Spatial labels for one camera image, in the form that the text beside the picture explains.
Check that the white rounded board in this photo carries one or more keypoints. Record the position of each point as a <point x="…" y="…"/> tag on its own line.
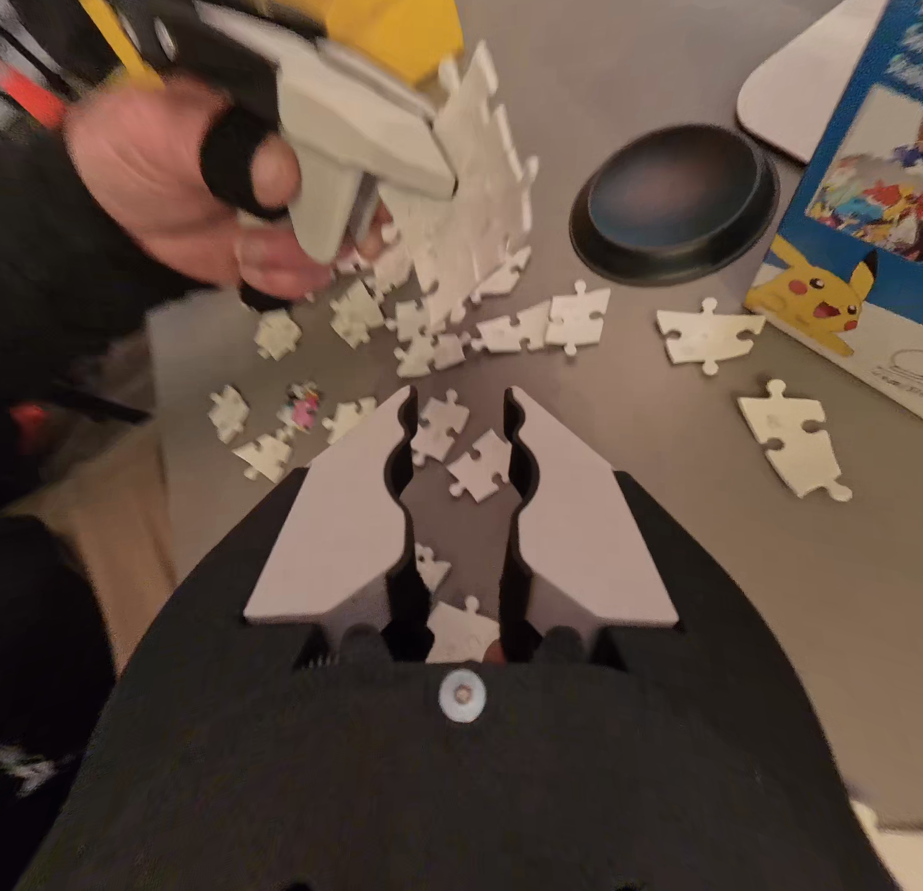
<point x="807" y="90"/>

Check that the colourful cartoon puzzle box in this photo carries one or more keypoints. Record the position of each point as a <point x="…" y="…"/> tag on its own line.
<point x="865" y="184"/>

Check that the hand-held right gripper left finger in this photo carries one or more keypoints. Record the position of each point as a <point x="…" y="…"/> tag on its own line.
<point x="332" y="545"/>

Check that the white instruction sheet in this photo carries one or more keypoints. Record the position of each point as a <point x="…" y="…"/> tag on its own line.
<point x="901" y="855"/>

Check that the pink printed puzzle piece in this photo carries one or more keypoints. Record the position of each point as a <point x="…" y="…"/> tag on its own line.
<point x="303" y="404"/>

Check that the yellow plastic case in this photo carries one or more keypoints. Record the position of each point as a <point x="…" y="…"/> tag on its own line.
<point x="389" y="11"/>

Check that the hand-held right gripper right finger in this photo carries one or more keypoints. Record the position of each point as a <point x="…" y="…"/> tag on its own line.
<point x="591" y="545"/>

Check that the white puzzle pieces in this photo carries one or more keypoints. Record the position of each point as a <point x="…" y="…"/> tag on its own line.
<point x="710" y="339"/>

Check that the person's black jacket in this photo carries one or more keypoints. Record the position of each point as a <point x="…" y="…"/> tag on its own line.
<point x="43" y="653"/>

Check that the black round ball stand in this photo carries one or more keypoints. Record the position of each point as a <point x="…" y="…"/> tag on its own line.
<point x="670" y="256"/>

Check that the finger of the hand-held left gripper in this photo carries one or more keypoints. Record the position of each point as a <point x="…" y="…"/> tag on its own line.
<point x="360" y="134"/>
<point x="288" y="40"/>

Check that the person's beige trousers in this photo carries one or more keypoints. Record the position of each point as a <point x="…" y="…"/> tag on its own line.
<point x="108" y="545"/>

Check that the person's left hand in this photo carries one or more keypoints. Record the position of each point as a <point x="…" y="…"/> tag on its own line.
<point x="144" y="184"/>

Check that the four-piece white puzzle section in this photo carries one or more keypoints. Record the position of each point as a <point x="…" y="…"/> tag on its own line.
<point x="469" y="184"/>

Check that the person's left forearm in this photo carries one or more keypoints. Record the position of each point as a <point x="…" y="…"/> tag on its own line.
<point x="58" y="314"/>

